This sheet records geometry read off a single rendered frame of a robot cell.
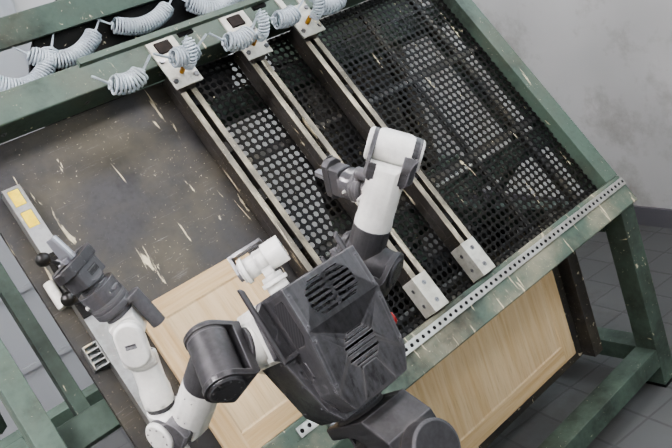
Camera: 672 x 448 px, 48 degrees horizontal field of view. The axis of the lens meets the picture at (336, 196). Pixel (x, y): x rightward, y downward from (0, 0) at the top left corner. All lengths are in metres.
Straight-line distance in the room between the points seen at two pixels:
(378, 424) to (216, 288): 0.76
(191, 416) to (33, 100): 1.03
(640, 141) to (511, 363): 2.06
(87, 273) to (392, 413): 0.71
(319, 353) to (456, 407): 1.32
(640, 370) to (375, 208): 1.78
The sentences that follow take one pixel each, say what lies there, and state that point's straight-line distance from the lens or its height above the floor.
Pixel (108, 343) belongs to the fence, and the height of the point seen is 1.28.
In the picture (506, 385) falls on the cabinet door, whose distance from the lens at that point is 2.95.
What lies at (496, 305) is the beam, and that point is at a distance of 2.49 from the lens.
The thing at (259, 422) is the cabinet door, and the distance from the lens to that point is 2.10.
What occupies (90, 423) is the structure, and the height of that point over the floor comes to 1.12.
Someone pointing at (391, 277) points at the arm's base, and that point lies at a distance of 1.76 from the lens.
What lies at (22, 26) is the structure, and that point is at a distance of 2.83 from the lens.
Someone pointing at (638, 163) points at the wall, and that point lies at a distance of 4.72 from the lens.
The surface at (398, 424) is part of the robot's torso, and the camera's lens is 1.61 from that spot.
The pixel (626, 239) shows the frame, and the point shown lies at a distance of 3.09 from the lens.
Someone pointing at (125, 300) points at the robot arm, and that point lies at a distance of 1.70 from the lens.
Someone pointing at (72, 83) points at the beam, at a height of 1.92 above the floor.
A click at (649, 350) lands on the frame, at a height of 0.18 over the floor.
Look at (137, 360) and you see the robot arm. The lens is 1.73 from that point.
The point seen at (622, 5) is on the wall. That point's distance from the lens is 4.40.
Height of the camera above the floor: 1.93
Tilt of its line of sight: 15 degrees down
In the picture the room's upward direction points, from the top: 20 degrees counter-clockwise
